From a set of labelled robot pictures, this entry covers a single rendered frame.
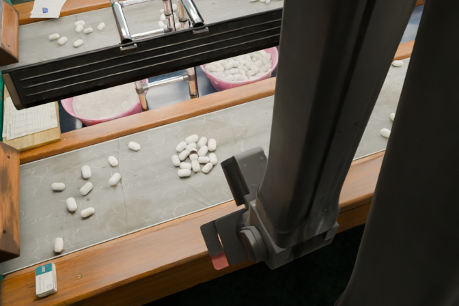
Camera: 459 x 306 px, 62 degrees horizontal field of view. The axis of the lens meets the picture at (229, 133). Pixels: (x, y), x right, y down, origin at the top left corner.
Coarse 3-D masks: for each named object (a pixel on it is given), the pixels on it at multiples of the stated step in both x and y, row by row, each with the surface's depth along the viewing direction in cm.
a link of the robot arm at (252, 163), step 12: (240, 156) 44; (252, 156) 44; (264, 156) 44; (228, 168) 46; (240, 168) 43; (252, 168) 43; (264, 168) 44; (228, 180) 46; (240, 180) 45; (252, 180) 43; (240, 192) 45; (252, 192) 42; (240, 204) 45; (252, 228) 38; (252, 240) 37; (252, 252) 37; (264, 252) 37
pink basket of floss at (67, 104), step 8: (144, 80) 121; (64, 104) 114; (136, 104) 112; (72, 112) 116; (128, 112) 112; (136, 112) 117; (80, 120) 114; (88, 120) 109; (96, 120) 109; (104, 120) 109
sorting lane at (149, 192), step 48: (384, 96) 116; (96, 144) 107; (144, 144) 107; (240, 144) 106; (384, 144) 105; (48, 192) 98; (96, 192) 97; (144, 192) 97; (192, 192) 97; (48, 240) 89; (96, 240) 89
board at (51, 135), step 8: (8, 96) 115; (56, 104) 112; (56, 112) 110; (56, 128) 106; (24, 136) 105; (32, 136) 105; (40, 136) 105; (48, 136) 104; (56, 136) 104; (8, 144) 103; (16, 144) 103; (24, 144) 103; (32, 144) 103; (40, 144) 103
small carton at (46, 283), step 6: (48, 264) 81; (54, 264) 82; (36, 270) 80; (42, 270) 80; (48, 270) 80; (54, 270) 81; (36, 276) 80; (42, 276) 80; (48, 276) 79; (54, 276) 80; (36, 282) 79; (42, 282) 79; (48, 282) 79; (54, 282) 79; (36, 288) 78; (42, 288) 78; (48, 288) 78; (54, 288) 78; (36, 294) 77; (42, 294) 78
